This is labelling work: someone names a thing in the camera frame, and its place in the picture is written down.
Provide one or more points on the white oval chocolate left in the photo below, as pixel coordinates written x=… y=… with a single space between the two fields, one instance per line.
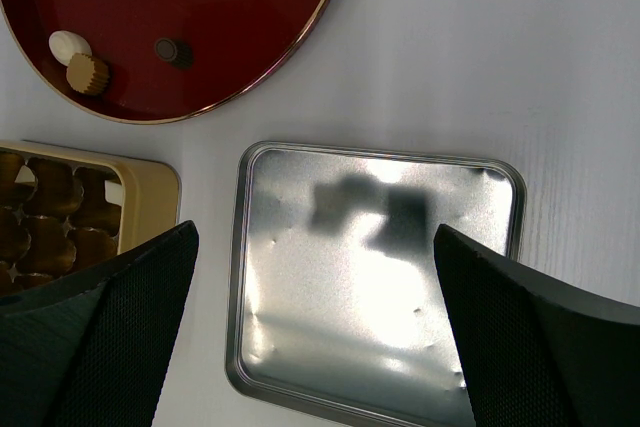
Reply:
x=64 y=45

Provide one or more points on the white rectangular chocolate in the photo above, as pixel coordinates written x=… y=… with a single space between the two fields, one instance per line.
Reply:
x=114 y=193

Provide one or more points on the gold chocolate box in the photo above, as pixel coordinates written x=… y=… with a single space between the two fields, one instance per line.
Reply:
x=55 y=220

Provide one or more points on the tan ridged cup chocolate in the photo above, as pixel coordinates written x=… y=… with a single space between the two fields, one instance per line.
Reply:
x=87 y=74

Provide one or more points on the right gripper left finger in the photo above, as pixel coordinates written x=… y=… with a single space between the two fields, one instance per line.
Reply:
x=93 y=348

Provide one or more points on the dark round chocolate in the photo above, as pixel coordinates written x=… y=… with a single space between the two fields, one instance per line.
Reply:
x=174 y=52

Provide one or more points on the silver square tin lid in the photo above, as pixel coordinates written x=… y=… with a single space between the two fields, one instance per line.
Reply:
x=335 y=307

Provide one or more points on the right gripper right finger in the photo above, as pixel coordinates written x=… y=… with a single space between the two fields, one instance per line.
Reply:
x=534 y=350

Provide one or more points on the round red tray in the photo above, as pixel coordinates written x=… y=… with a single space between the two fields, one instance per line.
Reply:
x=236 y=45

